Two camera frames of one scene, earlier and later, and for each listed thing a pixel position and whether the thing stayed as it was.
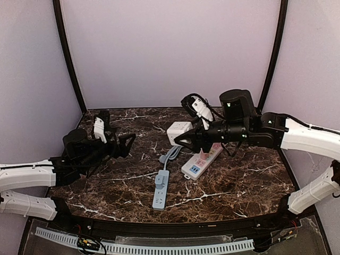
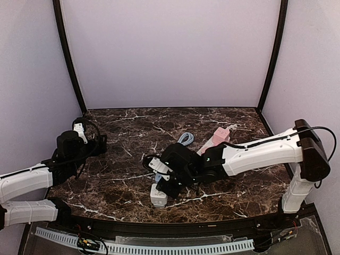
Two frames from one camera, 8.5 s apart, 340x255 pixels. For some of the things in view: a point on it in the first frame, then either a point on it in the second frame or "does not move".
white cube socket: x=177 y=128 to x=158 y=198
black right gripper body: x=200 y=135 to x=173 y=186
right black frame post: x=278 y=49 does not move
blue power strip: x=160 y=196 to x=158 y=177
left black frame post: x=61 y=33 does not move
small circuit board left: x=88 y=244 does not move
